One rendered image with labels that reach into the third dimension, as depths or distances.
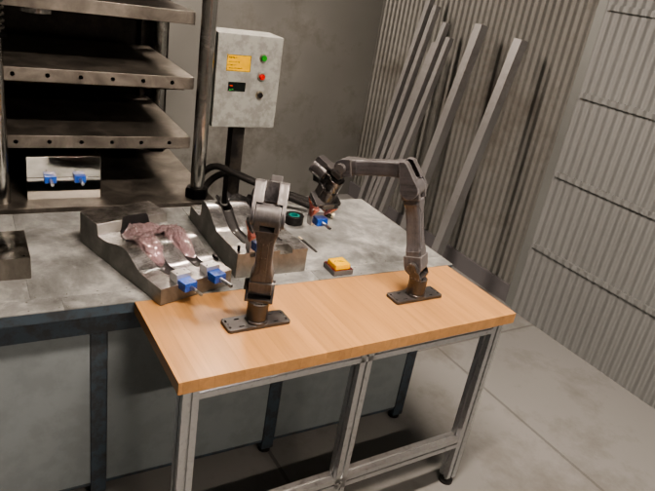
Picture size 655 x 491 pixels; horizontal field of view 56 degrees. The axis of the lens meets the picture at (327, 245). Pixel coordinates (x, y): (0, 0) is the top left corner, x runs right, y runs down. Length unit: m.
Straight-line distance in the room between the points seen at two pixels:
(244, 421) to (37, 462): 0.71
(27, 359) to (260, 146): 3.23
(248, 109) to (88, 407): 1.43
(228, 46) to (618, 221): 2.16
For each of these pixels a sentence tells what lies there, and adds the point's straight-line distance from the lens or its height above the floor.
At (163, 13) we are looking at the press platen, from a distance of 2.62.
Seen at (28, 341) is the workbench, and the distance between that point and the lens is 1.99.
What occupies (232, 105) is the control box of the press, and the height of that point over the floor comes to 1.17.
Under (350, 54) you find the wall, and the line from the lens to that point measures 5.10.
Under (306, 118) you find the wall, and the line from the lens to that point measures 5.03.
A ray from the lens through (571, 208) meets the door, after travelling 3.74.
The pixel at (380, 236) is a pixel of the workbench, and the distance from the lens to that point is 2.59.
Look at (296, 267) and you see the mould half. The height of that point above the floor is 0.82.
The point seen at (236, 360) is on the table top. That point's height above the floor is 0.80.
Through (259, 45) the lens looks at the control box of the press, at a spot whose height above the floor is 1.43.
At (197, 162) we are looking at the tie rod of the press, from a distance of 2.69.
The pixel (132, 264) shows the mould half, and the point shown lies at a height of 0.86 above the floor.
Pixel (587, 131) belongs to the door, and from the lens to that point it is 3.68.
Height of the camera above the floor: 1.78
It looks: 24 degrees down
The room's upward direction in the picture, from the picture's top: 10 degrees clockwise
